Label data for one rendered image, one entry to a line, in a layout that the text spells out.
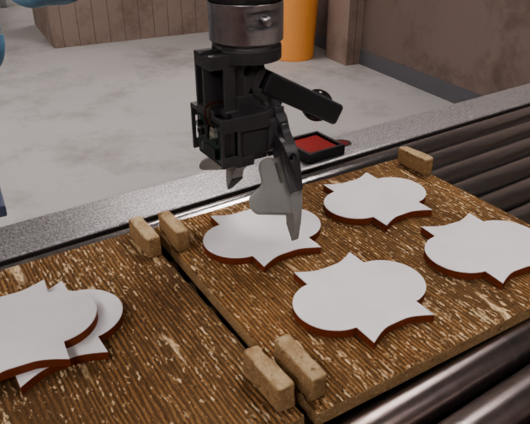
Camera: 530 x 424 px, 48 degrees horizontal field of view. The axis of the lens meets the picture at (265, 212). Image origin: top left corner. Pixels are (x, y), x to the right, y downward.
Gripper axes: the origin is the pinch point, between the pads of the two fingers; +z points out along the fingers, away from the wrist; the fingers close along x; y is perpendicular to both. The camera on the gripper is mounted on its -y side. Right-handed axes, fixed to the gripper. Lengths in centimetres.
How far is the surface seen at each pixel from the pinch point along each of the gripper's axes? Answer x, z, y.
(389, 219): 5.8, 2.5, -14.5
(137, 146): -251, 95, -68
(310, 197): -5.7, 3.4, -10.6
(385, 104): -233, 95, -235
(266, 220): -1.8, 2.4, -1.2
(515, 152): -4, 6, -52
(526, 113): -16, 5, -69
